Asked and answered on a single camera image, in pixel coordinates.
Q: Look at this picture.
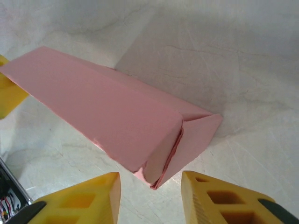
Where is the pink paper box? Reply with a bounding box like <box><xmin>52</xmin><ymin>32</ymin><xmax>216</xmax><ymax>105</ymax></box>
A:
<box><xmin>0</xmin><ymin>46</ymin><xmax>223</xmax><ymax>190</ymax></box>

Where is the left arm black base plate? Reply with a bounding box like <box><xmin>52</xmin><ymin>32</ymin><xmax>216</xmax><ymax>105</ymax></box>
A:
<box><xmin>0</xmin><ymin>163</ymin><xmax>28</xmax><ymax>222</ymax></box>

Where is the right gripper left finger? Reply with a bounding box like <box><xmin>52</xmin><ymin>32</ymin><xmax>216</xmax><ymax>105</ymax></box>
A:
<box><xmin>29</xmin><ymin>172</ymin><xmax>121</xmax><ymax>224</ymax></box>

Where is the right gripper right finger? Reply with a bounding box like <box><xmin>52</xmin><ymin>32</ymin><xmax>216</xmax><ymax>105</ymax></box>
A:
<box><xmin>181</xmin><ymin>170</ymin><xmax>292</xmax><ymax>224</ymax></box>

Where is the aluminium frame rail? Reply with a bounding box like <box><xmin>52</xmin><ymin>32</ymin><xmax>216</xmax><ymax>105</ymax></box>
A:
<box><xmin>0</xmin><ymin>155</ymin><xmax>33</xmax><ymax>206</ymax></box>

